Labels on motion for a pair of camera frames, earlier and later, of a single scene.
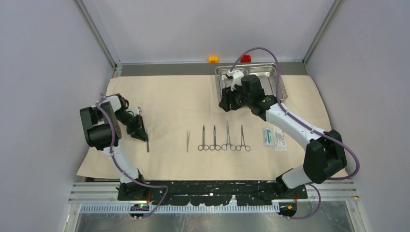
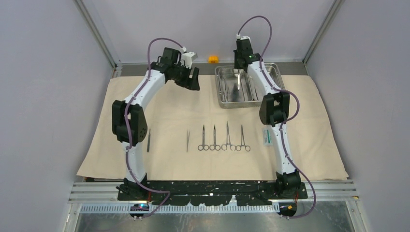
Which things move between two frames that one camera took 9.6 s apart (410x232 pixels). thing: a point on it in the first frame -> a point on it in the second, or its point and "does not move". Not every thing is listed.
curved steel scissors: (201, 147) does not move
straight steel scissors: (214, 147) does not move
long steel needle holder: (224, 147) does not move
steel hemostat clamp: (238, 148) does not move
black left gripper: (138, 131) -> (192, 83)
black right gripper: (227, 98) -> (236, 65)
